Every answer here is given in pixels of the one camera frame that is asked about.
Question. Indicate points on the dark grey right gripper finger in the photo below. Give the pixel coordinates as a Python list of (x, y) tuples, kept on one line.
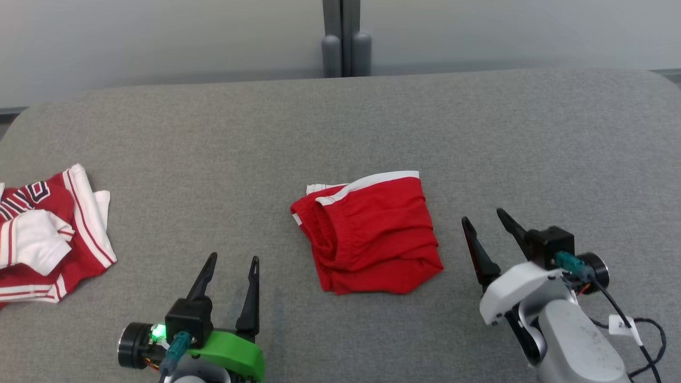
[(481, 260), (515, 230)]

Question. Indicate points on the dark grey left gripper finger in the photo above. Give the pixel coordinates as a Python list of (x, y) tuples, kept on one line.
[(251, 308), (205, 282)]

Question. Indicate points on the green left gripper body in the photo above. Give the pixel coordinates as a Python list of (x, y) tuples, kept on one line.
[(234, 351)]

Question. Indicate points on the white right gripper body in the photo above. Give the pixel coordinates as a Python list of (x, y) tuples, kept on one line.
[(521, 287)]

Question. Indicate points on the red shorts with white waistband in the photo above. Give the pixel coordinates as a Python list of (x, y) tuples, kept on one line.
[(372, 239)]

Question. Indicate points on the red and white jersey shirt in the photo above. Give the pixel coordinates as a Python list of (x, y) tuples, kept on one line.
[(32, 239)]

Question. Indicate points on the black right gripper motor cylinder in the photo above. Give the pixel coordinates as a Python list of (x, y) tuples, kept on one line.
[(598, 268)]

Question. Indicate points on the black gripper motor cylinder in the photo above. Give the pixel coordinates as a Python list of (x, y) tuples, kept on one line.
[(598, 268), (132, 346)]

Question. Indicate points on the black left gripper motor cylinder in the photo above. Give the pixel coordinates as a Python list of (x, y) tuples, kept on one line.
[(132, 346)]

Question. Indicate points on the grey rounded cylinder bumper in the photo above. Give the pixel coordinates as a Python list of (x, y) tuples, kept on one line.
[(362, 53), (331, 56)]

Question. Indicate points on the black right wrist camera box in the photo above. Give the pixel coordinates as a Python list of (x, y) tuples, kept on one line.
[(553, 242)]

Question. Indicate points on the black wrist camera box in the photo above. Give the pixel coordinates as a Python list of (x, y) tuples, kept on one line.
[(189, 319), (553, 242)]

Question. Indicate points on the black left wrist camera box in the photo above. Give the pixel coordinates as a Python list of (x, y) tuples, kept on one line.
[(189, 319)]

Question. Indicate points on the grey vertical frame post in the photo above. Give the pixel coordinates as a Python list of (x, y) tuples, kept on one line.
[(341, 21)]

